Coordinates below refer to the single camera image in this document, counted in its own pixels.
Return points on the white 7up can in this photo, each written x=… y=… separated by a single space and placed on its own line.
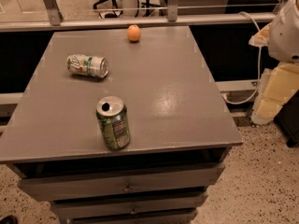
x=89 y=66

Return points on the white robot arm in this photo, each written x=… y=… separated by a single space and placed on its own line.
x=283 y=41

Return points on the green soda can upright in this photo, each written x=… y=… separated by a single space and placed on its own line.
x=111 y=113

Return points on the grey drawer cabinet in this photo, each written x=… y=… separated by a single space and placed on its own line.
x=180 y=130

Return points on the orange fruit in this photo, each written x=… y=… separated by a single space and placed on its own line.
x=133 y=33

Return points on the black shoe tip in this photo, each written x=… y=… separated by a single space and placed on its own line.
x=9 y=220

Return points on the metal railing frame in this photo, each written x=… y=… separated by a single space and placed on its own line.
x=44 y=15

